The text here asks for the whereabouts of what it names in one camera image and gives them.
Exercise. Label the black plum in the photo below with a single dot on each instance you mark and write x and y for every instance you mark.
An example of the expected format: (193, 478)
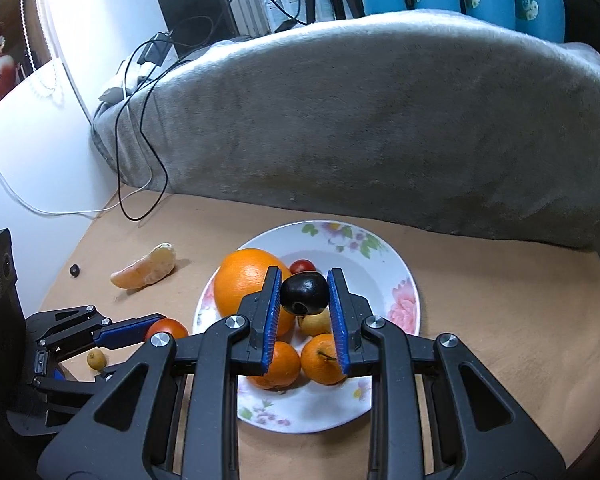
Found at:
(305, 290)

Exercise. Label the small yellow-green fruit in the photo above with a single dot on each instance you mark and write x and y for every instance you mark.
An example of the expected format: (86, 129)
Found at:
(96, 359)

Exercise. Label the small dark fruit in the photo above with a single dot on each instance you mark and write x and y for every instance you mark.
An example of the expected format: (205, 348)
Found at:
(75, 270)

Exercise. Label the grey blanket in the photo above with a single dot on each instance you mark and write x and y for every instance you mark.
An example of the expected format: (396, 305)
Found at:
(355, 135)

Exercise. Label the black charger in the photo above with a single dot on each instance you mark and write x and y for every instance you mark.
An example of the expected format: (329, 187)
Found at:
(155, 50)

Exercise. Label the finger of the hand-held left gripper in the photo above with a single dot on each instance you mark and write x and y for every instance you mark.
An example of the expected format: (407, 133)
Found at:
(70, 390)
(125, 332)

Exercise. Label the white floral plate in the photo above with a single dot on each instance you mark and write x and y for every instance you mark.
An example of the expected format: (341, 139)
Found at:
(380, 270)

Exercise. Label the white beaded light strip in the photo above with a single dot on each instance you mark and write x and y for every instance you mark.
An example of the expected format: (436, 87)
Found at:
(45, 85)

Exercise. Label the orange-red tomato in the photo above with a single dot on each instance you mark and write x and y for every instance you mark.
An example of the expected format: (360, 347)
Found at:
(167, 329)

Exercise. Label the peeled orange segment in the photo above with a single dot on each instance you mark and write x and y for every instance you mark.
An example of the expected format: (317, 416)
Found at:
(145, 270)

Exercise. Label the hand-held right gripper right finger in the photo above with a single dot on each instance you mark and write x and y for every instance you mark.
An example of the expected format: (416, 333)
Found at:
(339, 320)

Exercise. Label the large orange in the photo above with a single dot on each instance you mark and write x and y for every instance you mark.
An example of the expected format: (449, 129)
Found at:
(240, 280)

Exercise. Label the white power strip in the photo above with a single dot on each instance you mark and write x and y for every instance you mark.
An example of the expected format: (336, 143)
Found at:
(112, 94)

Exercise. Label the small mandarin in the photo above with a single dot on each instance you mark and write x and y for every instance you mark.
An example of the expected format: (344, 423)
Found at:
(282, 362)
(317, 360)

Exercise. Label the red cherry tomato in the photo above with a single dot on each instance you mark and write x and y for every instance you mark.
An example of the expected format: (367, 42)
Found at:
(302, 265)

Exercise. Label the small yellow fruit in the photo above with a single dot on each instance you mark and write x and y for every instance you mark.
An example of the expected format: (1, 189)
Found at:
(314, 324)

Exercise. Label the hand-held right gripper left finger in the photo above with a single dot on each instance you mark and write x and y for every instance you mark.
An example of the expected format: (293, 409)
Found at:
(272, 320)

